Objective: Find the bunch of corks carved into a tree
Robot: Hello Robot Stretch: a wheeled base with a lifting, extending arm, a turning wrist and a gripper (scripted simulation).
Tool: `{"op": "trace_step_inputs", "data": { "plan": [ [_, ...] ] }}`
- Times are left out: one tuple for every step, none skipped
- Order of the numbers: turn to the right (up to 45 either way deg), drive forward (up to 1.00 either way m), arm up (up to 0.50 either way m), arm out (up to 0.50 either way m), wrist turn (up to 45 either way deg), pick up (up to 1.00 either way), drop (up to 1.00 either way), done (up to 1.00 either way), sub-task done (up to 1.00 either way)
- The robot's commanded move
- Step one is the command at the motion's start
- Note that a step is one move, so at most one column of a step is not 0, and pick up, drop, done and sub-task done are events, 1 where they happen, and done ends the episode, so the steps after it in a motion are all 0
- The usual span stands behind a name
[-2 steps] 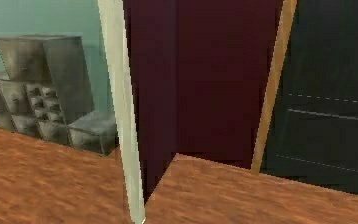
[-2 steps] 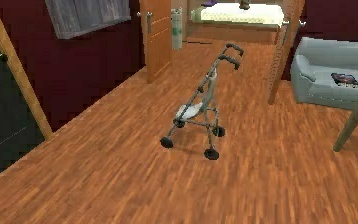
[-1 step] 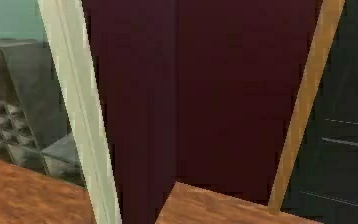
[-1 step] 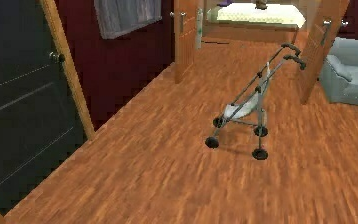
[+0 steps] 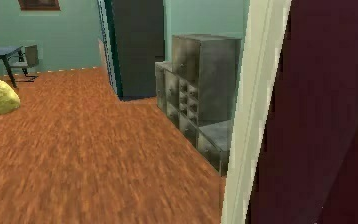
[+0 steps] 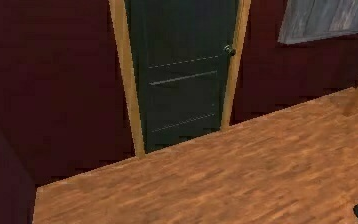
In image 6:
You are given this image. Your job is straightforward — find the dark green room door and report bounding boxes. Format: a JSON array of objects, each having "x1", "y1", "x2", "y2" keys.
[{"x1": 124, "y1": 0, "x2": 240, "y2": 154}]

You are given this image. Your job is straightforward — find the round dark door knob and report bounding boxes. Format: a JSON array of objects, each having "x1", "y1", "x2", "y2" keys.
[{"x1": 223, "y1": 44, "x2": 237, "y2": 57}]

